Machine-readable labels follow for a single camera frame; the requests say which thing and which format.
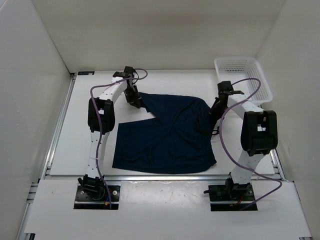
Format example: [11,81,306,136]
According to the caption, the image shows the navy blue shorts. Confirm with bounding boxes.
[112,93,217,174]

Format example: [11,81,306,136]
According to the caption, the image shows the black label strip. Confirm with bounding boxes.
[77,71,95,76]

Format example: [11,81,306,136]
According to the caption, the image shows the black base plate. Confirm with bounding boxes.
[73,185,121,210]
[203,183,258,212]

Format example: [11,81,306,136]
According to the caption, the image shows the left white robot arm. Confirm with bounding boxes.
[78,66,142,200]

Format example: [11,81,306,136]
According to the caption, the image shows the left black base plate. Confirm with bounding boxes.
[73,185,121,210]

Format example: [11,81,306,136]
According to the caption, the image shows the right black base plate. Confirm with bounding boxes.
[203,183,258,212]

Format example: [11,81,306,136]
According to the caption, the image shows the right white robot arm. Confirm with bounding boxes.
[209,78,278,200]

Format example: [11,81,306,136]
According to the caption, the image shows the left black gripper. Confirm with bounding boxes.
[123,85,141,108]

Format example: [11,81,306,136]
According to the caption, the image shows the aluminium front rail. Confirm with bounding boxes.
[44,172,281,182]

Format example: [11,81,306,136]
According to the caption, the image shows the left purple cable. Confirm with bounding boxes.
[89,67,148,208]

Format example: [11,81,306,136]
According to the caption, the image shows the white plastic mesh basket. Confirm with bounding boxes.
[214,56,273,106]

